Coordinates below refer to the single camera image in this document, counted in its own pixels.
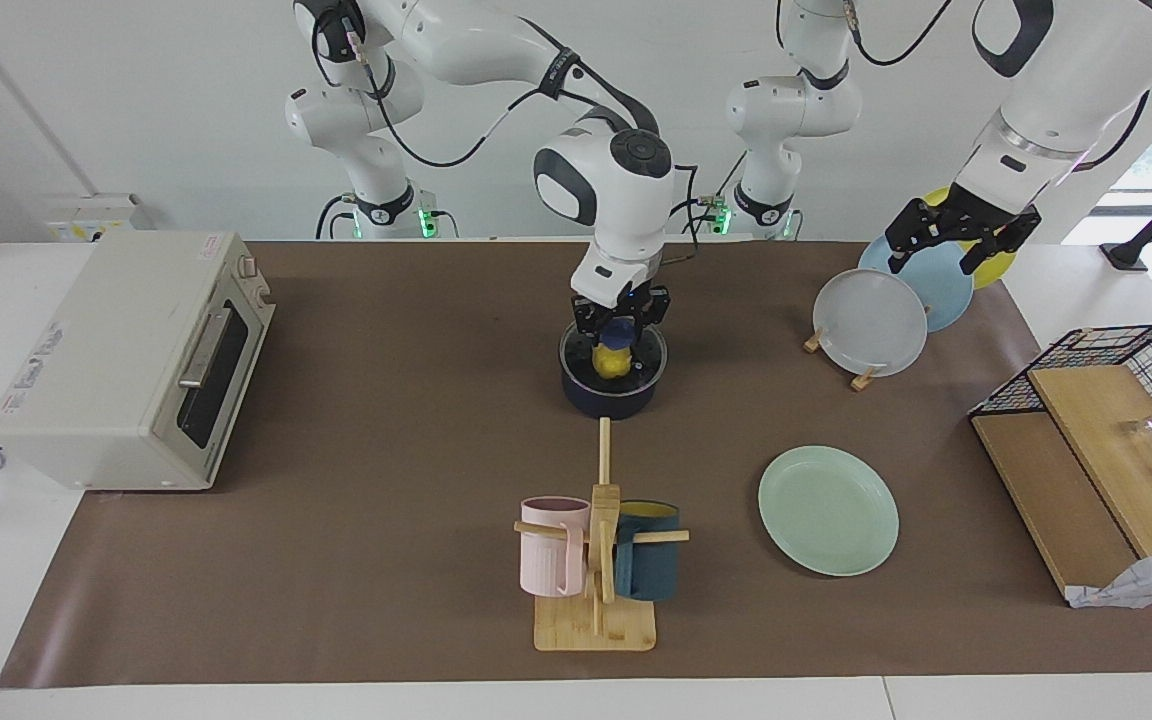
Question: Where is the white power strip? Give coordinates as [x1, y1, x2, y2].
[44, 195, 142, 243]

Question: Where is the brown table mat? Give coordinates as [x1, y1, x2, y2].
[0, 240, 1152, 689]

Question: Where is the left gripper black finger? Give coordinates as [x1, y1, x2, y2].
[960, 214, 1038, 277]
[885, 199, 940, 277]

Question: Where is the yellow plate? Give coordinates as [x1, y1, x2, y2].
[921, 187, 1021, 291]

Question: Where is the wooden plate rack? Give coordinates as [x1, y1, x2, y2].
[802, 325, 882, 391]

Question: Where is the black wire basket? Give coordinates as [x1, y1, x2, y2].
[968, 323, 1152, 461]

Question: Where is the wooden mug tree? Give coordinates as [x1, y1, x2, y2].
[513, 418, 690, 653]

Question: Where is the pink ribbed mug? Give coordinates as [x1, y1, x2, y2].
[519, 496, 592, 599]

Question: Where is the white patterned cloth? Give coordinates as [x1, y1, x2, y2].
[1066, 543, 1152, 609]

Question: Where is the glass lid with blue knob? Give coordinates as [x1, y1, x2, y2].
[558, 318, 669, 393]

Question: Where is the light blue plate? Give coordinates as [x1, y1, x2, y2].
[858, 235, 975, 333]

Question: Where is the teal mug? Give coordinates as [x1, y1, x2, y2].
[613, 500, 682, 603]

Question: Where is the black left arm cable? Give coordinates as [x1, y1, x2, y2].
[839, 0, 1152, 173]

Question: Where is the grey plate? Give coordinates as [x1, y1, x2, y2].
[813, 268, 929, 379]

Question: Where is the cream toaster oven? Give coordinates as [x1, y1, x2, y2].
[0, 230, 277, 493]

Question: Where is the dark blue saucepan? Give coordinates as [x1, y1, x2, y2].
[558, 330, 667, 420]

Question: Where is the pale green plate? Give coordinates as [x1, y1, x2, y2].
[758, 445, 900, 578]

